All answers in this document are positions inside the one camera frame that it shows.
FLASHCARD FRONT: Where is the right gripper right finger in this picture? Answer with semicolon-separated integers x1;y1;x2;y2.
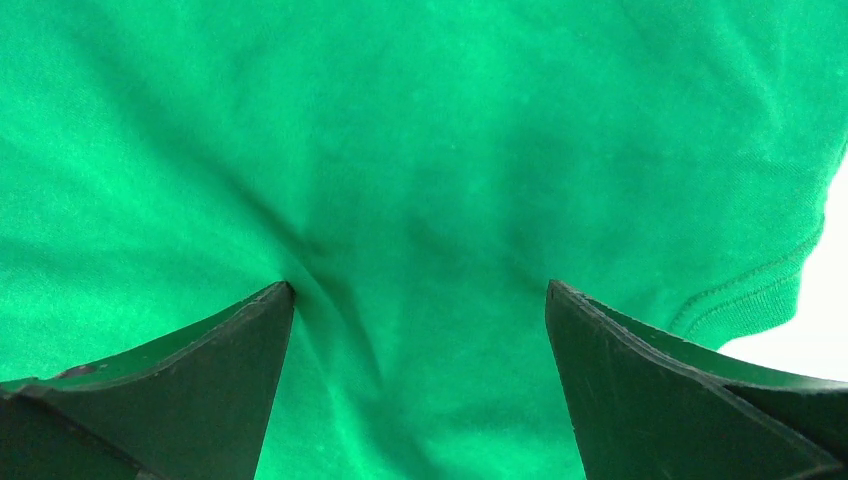
545;281;847;479

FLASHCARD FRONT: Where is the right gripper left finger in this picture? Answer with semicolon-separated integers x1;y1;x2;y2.
1;282;295;479

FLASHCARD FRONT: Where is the green t-shirt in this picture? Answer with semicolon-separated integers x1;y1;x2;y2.
1;1;847;479

